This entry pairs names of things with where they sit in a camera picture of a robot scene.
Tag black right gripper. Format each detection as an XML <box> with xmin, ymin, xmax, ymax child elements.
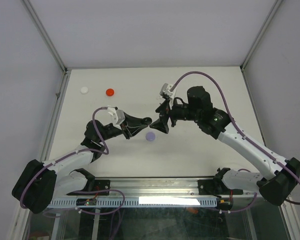
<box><xmin>149</xmin><ymin>96</ymin><xmax>201</xmax><ymax>134</ymax></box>

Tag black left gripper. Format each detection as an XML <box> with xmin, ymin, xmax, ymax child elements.
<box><xmin>97</xmin><ymin>112</ymin><xmax>148</xmax><ymax>143</ymax></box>

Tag black round charging case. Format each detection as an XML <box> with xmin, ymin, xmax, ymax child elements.
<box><xmin>141</xmin><ymin>117</ymin><xmax>153</xmax><ymax>126</ymax></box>

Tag purple round earbud charging case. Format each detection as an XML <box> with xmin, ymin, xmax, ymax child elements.
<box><xmin>145</xmin><ymin>131</ymin><xmax>156</xmax><ymax>142</ymax></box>

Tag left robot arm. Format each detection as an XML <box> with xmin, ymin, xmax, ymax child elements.
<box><xmin>11</xmin><ymin>109</ymin><xmax>152</xmax><ymax>214</ymax></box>

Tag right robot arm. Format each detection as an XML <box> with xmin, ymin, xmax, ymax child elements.
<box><xmin>150</xmin><ymin>83</ymin><xmax>300</xmax><ymax>206</ymax></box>

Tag orange round charging case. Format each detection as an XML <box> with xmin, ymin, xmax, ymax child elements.
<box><xmin>105</xmin><ymin>88</ymin><xmax>115</xmax><ymax>97</ymax></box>

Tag white round charging case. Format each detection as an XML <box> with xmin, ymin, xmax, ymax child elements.
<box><xmin>80</xmin><ymin>86</ymin><xmax>89</xmax><ymax>95</ymax></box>

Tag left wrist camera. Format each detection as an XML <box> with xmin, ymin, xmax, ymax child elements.
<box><xmin>106</xmin><ymin>106</ymin><xmax>126</xmax><ymax>130</ymax></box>

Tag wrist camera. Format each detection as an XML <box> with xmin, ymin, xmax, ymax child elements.
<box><xmin>159</xmin><ymin>83</ymin><xmax>176</xmax><ymax>109</ymax></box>
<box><xmin>106</xmin><ymin>106</ymin><xmax>126</xmax><ymax>130</ymax></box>

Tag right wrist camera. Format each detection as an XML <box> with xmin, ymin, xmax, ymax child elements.
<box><xmin>159</xmin><ymin>83</ymin><xmax>176</xmax><ymax>109</ymax></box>

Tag aluminium mounting rail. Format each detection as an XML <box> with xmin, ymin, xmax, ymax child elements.
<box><xmin>52</xmin><ymin>177</ymin><xmax>254</xmax><ymax>200</ymax></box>

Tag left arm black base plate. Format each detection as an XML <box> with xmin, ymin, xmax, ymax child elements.
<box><xmin>88</xmin><ymin>179</ymin><xmax>111</xmax><ymax>192</ymax></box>

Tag white slotted cable duct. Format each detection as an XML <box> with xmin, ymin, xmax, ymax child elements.
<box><xmin>48</xmin><ymin>196</ymin><xmax>217</xmax><ymax>209</ymax></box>

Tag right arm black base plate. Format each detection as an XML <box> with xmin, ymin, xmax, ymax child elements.
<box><xmin>197</xmin><ymin>179</ymin><xmax>244</xmax><ymax>198</ymax></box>

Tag aluminium frame post left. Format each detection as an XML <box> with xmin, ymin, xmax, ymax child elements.
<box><xmin>21</xmin><ymin>0</ymin><xmax>67</xmax><ymax>73</ymax></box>

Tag aluminium frame post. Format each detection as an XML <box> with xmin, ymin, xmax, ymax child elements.
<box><xmin>241</xmin><ymin>0</ymin><xmax>285</xmax><ymax>72</ymax></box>
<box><xmin>21</xmin><ymin>0</ymin><xmax>67</xmax><ymax>73</ymax></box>

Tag aluminium frame post right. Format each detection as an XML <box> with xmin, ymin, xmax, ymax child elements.
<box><xmin>241</xmin><ymin>0</ymin><xmax>285</xmax><ymax>72</ymax></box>

